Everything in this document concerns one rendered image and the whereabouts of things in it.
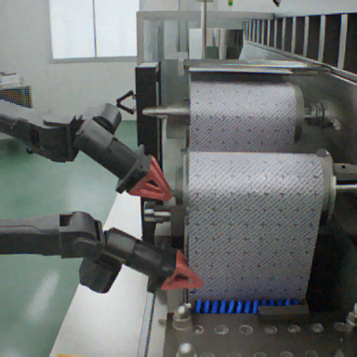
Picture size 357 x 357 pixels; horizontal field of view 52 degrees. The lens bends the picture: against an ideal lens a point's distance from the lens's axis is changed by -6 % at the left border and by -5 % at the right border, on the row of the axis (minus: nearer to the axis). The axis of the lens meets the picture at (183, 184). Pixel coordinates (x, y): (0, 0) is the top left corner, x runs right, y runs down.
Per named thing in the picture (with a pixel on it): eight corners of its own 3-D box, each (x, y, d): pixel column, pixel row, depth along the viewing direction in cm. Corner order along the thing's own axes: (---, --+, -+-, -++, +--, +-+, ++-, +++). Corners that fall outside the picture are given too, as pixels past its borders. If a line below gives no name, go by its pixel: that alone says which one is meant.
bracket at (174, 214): (157, 309, 92) (153, 193, 80) (184, 309, 92) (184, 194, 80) (156, 323, 87) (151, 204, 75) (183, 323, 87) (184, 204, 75)
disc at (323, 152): (305, 203, 82) (314, 138, 75) (307, 203, 82) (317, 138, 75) (324, 241, 69) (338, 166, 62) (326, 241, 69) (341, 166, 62)
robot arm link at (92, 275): (75, 237, 62) (73, 211, 70) (51, 287, 66) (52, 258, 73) (139, 257, 68) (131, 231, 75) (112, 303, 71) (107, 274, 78)
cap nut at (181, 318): (172, 316, 71) (172, 297, 69) (191, 317, 71) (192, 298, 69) (171, 330, 68) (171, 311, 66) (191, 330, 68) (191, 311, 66)
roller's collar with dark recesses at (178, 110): (168, 121, 97) (168, 96, 94) (192, 122, 97) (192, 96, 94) (166, 127, 91) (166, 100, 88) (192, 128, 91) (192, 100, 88)
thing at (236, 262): (188, 303, 76) (188, 223, 69) (303, 302, 76) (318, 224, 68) (188, 305, 76) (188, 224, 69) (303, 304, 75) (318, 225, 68)
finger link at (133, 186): (158, 217, 73) (118, 188, 70) (160, 197, 79) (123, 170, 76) (181, 192, 71) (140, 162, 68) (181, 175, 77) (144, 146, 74)
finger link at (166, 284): (193, 304, 73) (149, 285, 71) (193, 282, 79) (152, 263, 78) (211, 280, 70) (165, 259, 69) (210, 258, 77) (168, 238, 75)
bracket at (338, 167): (326, 170, 73) (328, 161, 73) (354, 171, 73) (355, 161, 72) (335, 180, 69) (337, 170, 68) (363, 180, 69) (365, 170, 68)
